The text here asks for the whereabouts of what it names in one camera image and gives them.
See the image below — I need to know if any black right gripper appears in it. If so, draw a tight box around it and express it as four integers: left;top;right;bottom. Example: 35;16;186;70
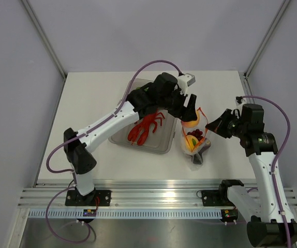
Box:
206;108;247;138

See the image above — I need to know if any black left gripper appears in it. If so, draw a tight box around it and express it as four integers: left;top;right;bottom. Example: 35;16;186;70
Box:
158;86;197;122

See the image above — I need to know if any peach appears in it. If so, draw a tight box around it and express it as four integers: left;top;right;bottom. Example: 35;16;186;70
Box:
181;110;200;128

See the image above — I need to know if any purple grape bunch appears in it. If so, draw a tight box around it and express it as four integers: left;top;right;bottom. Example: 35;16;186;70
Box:
187;129;204;141

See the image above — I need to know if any clear zip top bag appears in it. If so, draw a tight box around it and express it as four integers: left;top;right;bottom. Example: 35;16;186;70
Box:
180;107;211;171

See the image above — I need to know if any yellow lemon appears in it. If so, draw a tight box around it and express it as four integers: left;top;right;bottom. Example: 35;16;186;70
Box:
185;135;199;152

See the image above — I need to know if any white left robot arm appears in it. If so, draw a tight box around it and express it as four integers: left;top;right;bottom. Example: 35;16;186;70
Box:
64;72;197;206

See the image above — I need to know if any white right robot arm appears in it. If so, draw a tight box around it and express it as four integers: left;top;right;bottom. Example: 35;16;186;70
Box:
206;104;297;247

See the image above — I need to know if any clear grey plastic tray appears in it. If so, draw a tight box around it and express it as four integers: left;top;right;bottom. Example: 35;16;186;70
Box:
108;77;178;154

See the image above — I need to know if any red plastic lobster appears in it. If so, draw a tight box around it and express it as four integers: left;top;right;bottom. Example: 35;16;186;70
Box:
127;111;165;146

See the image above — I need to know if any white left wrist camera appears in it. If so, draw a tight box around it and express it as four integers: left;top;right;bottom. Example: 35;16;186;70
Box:
177;73;196;95

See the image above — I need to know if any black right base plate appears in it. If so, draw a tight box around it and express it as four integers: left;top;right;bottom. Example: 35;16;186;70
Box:
201;190;233;207

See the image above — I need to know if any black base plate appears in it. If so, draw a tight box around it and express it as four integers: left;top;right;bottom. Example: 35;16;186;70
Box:
65;189;111;207
201;190;233;207

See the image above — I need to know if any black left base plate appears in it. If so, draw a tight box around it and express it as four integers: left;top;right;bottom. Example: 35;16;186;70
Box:
65;189;111;207

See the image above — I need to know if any right aluminium frame post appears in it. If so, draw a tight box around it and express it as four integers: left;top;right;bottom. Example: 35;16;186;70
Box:
244;0;292;80

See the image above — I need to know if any aluminium frame post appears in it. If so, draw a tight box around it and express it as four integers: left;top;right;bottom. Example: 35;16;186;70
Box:
244;0;292;80
19;0;67;82

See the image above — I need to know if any aluminium mounting rail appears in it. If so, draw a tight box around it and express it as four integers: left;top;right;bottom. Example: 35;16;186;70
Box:
16;179;297;210

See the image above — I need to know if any white slotted cable duct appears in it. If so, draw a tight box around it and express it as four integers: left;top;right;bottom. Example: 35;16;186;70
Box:
28;209;222;220

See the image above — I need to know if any left aluminium frame post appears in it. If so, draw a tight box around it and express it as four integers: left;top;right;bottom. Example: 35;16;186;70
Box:
19;0;67;82

